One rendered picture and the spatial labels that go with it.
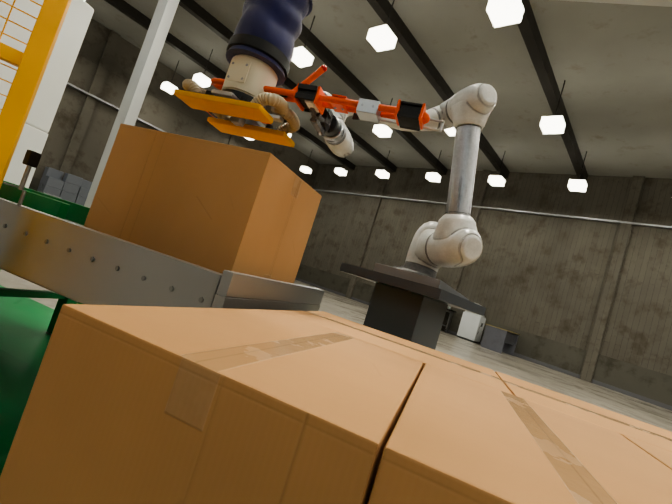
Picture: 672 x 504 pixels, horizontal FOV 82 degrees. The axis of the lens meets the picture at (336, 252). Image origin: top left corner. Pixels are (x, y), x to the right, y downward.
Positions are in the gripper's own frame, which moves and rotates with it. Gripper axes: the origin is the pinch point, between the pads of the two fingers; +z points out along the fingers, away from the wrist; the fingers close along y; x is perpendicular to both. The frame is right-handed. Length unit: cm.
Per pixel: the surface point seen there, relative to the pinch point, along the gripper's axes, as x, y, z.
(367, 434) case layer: -58, 68, 78
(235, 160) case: 6.5, 31.9, 20.9
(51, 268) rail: 42, 76, 34
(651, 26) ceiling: -252, -546, -631
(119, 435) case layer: -33, 78, 78
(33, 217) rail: 56, 65, 34
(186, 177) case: 21.5, 40.1, 20.1
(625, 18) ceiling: -206, -546, -616
